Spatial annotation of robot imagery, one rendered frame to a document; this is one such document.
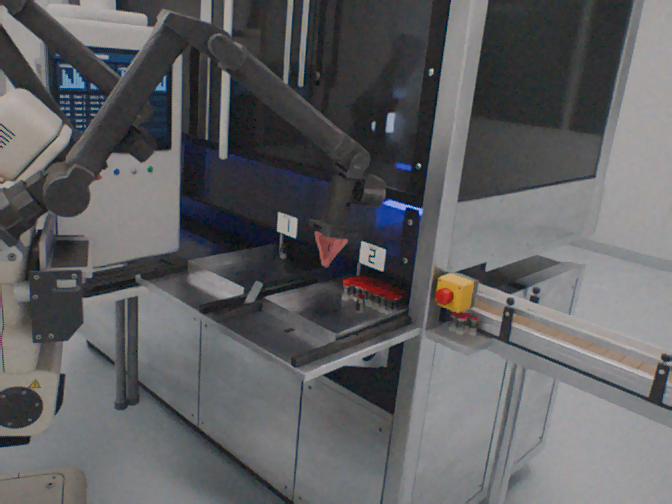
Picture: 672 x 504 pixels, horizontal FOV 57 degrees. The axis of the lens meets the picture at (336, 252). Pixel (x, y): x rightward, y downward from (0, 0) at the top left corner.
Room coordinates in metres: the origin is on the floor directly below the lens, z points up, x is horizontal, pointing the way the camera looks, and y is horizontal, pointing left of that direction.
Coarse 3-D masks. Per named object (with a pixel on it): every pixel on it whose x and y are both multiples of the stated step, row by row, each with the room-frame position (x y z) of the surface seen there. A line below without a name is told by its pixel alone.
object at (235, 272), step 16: (208, 256) 1.75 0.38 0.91; (224, 256) 1.79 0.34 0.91; (240, 256) 1.83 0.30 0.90; (256, 256) 1.88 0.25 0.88; (272, 256) 1.91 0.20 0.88; (192, 272) 1.68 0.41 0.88; (208, 272) 1.63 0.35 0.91; (224, 272) 1.71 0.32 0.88; (240, 272) 1.73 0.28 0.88; (256, 272) 1.74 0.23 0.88; (272, 272) 1.75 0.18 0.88; (288, 272) 1.77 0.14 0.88; (304, 272) 1.69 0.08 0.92; (320, 272) 1.73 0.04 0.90; (224, 288) 1.58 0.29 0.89; (240, 288) 1.53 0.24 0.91
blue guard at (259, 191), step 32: (192, 160) 2.15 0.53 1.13; (224, 160) 2.02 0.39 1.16; (192, 192) 2.14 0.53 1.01; (224, 192) 2.02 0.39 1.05; (256, 192) 1.91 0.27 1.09; (288, 192) 1.81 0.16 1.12; (320, 192) 1.72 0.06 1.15; (352, 224) 1.63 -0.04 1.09; (384, 224) 1.55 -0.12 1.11; (416, 224) 1.49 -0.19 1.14; (352, 256) 1.62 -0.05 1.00
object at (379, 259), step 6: (366, 246) 1.59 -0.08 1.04; (372, 246) 1.57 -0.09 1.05; (360, 252) 1.60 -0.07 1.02; (366, 252) 1.59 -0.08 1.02; (372, 252) 1.57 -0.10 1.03; (378, 252) 1.56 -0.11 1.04; (384, 252) 1.54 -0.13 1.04; (360, 258) 1.60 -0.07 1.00; (366, 258) 1.58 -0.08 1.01; (372, 258) 1.57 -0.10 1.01; (378, 258) 1.56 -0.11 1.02; (384, 258) 1.54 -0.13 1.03; (366, 264) 1.58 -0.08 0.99; (372, 264) 1.57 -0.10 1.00; (378, 264) 1.56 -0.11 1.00
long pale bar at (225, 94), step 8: (232, 0) 1.92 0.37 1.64; (224, 8) 1.92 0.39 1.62; (232, 8) 1.92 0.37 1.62; (224, 16) 1.92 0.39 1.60; (232, 16) 1.92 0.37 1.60; (224, 24) 1.92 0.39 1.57; (232, 24) 1.93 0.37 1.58; (224, 72) 1.91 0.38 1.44; (224, 80) 1.91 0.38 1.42; (224, 88) 1.91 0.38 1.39; (224, 96) 1.91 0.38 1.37; (224, 104) 1.91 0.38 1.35; (224, 112) 1.91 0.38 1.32; (224, 120) 1.91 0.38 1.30; (224, 128) 1.91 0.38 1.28; (224, 136) 1.91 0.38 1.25; (224, 144) 1.91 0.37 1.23; (232, 144) 1.94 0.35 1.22; (240, 144) 1.97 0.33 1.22; (224, 152) 1.92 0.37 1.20
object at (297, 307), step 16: (304, 288) 1.57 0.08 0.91; (320, 288) 1.62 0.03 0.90; (336, 288) 1.67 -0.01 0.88; (272, 304) 1.44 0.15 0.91; (288, 304) 1.52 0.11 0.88; (304, 304) 1.53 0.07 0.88; (320, 304) 1.54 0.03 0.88; (336, 304) 1.55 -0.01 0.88; (352, 304) 1.56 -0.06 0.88; (288, 320) 1.40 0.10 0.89; (304, 320) 1.36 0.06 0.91; (320, 320) 1.43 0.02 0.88; (336, 320) 1.44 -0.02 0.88; (352, 320) 1.45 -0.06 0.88; (368, 320) 1.46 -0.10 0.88; (384, 320) 1.42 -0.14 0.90; (320, 336) 1.32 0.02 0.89; (336, 336) 1.29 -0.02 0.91
